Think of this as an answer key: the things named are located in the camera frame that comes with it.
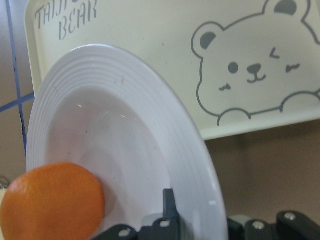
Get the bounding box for orange fruit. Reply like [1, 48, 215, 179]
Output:
[0, 162, 105, 240]

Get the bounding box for white round plate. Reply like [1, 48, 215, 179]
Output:
[26, 44, 228, 240]

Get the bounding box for cream bear tray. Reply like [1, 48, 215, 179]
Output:
[24, 0, 320, 139]

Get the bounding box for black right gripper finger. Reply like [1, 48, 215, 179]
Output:
[162, 188, 180, 225]

